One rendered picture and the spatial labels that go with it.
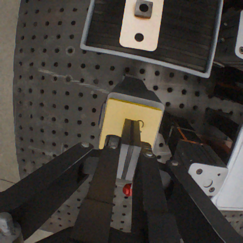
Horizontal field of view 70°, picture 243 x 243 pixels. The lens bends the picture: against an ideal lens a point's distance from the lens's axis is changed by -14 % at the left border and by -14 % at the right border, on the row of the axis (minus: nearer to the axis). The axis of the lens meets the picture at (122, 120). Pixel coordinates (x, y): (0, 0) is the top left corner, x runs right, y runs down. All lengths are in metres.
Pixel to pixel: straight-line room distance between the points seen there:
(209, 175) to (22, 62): 0.70
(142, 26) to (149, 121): 0.10
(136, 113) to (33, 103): 0.60
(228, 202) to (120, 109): 0.41
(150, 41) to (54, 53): 0.55
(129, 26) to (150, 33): 0.02
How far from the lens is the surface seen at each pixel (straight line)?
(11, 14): 1.74
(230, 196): 0.54
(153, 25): 0.21
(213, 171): 0.39
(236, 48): 0.30
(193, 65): 0.22
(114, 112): 0.21
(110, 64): 0.67
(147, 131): 0.22
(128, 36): 0.21
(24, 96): 0.79
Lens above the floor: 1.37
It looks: 74 degrees down
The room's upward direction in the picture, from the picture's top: 168 degrees counter-clockwise
